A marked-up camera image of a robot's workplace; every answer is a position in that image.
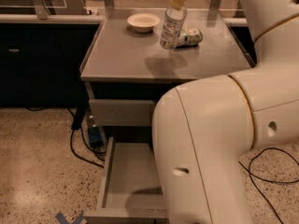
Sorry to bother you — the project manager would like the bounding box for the clear plastic water bottle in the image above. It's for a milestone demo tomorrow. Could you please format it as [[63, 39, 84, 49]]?
[[160, 6, 187, 50]]

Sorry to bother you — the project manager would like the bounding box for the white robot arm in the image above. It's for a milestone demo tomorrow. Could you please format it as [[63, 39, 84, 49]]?
[[152, 0, 299, 224]]

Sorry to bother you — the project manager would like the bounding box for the grey drawer cabinet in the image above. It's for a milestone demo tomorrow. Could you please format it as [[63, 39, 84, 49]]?
[[80, 8, 254, 143]]

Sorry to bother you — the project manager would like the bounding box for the closed grey upper drawer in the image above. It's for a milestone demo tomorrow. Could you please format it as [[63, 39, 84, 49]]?
[[89, 99, 156, 127]]

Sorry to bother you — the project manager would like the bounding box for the open grey middle drawer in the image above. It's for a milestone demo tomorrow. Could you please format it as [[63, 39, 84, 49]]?
[[84, 139, 169, 224]]

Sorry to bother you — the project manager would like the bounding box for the crushed green white can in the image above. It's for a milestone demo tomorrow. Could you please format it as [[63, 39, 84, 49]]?
[[176, 28, 203, 48]]

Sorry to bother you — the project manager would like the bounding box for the white paper bowl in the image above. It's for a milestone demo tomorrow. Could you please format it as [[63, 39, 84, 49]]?
[[127, 13, 160, 34]]

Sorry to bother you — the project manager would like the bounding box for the dark background cabinet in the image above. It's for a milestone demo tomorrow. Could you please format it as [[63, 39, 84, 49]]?
[[0, 23, 98, 106]]

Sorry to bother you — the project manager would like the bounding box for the blue power box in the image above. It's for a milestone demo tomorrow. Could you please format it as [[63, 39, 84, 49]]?
[[86, 115, 104, 148]]

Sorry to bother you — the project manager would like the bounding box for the blue floor tape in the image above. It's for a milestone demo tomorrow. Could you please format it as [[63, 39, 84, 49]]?
[[55, 212, 84, 224]]

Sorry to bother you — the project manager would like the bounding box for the white horizontal rail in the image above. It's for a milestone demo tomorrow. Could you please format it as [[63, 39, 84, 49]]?
[[0, 13, 249, 28]]

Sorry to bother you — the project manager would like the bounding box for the black floor cable left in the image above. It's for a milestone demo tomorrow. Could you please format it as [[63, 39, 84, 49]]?
[[25, 106, 107, 169]]

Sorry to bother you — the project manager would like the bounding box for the black floor cable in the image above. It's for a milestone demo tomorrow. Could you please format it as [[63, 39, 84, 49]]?
[[25, 106, 107, 169], [238, 147, 299, 224]]

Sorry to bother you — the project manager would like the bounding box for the black floor cable right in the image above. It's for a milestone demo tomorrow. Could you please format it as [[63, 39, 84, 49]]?
[[238, 147, 299, 224]]

